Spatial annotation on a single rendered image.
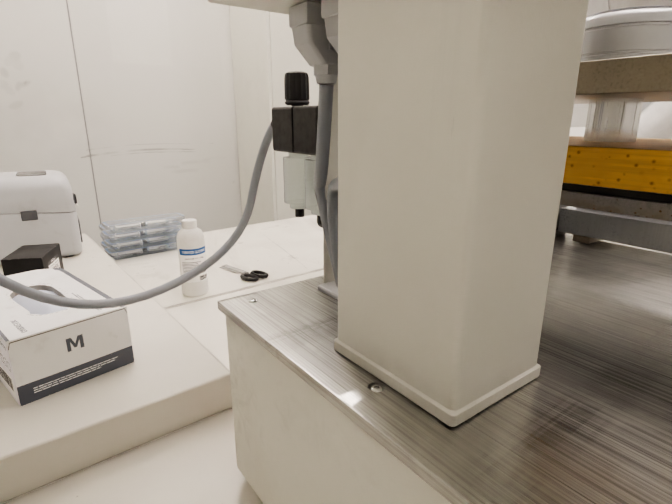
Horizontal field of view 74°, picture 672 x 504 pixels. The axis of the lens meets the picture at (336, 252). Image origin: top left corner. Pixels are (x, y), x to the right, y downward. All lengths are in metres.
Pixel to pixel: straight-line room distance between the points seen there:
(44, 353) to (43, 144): 2.13
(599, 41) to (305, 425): 0.33
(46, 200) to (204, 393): 0.64
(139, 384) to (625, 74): 0.51
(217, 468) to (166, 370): 0.14
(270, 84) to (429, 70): 2.37
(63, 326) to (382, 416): 0.39
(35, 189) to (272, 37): 1.77
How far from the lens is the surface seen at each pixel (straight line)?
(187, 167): 2.81
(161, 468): 0.51
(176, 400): 0.53
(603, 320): 0.40
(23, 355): 0.56
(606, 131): 0.41
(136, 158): 2.72
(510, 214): 0.22
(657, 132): 1.18
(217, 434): 0.54
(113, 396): 0.55
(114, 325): 0.58
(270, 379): 0.34
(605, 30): 0.39
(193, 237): 0.86
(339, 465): 0.29
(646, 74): 0.32
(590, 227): 0.61
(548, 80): 0.24
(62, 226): 1.08
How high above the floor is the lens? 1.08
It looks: 17 degrees down
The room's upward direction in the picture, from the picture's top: straight up
